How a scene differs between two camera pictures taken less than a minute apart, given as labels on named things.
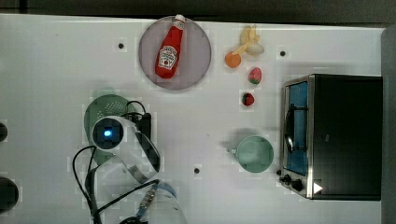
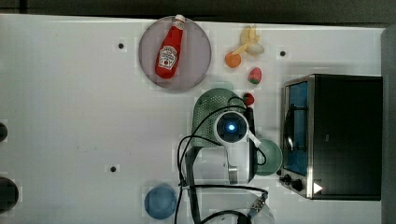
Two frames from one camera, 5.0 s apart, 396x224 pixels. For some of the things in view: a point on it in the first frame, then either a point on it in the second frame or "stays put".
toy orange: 233,61 stays put
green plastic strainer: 105,106 → 207,105
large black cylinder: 8,194 stays put
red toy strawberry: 247,99 stays put
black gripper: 143,124 → 249,116
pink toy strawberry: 255,75 stays put
